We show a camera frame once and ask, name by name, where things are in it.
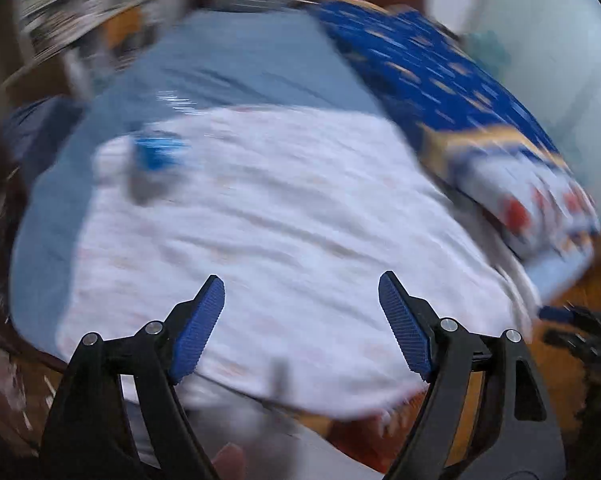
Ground orange plastic trash basket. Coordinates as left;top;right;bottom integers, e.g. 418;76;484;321
329;368;487;474

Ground wooden bookshelf with books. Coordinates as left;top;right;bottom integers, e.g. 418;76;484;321
1;0;162;107

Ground glass sliding door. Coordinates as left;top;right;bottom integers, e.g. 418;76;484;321
466;0;601;212

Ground dark blue cloth heap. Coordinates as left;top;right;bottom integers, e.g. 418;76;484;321
2;96;84;191

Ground crushed clear plastic bottle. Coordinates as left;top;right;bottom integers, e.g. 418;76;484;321
124;91;196;206

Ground blue bed sheet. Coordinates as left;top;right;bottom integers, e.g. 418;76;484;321
10;10;384;354

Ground blue star moon quilt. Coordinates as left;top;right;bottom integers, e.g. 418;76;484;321
314;0;600;260

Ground white patterned cloth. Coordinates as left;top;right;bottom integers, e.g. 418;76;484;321
55;106;539;419

